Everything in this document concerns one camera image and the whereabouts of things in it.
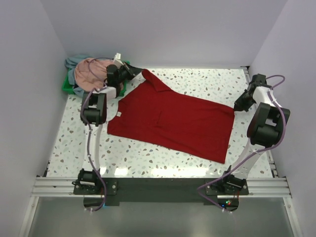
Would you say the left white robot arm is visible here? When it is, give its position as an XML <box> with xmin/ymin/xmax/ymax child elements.
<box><xmin>75</xmin><ymin>62</ymin><xmax>143</xmax><ymax>194</ymax></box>

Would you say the green plastic bin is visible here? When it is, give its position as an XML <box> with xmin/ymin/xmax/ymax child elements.
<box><xmin>62</xmin><ymin>58</ymin><xmax>126</xmax><ymax>97</ymax></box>

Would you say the red t shirt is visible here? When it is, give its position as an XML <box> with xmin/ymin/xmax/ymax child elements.
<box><xmin>107</xmin><ymin>70</ymin><xmax>235</xmax><ymax>163</ymax></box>

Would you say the light blue t shirt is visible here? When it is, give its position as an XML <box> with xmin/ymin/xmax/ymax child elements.
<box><xmin>64</xmin><ymin>54</ymin><xmax>88</xmax><ymax>97</ymax></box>

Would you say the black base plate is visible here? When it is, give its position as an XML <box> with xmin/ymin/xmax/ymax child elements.
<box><xmin>72</xmin><ymin>178</ymin><xmax>249</xmax><ymax>211</ymax></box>

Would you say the pink t shirt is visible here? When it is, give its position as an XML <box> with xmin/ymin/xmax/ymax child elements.
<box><xmin>74</xmin><ymin>58</ymin><xmax>114</xmax><ymax>91</ymax></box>

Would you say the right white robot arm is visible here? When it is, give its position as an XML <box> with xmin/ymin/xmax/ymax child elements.
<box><xmin>219</xmin><ymin>74</ymin><xmax>290</xmax><ymax>194</ymax></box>

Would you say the aluminium frame rail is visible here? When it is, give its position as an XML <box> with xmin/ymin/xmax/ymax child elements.
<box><xmin>19</xmin><ymin>155</ymin><xmax>303</xmax><ymax>237</ymax></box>

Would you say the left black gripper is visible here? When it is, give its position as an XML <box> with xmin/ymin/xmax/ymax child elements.
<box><xmin>117</xmin><ymin>61</ymin><xmax>143</xmax><ymax>84</ymax></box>

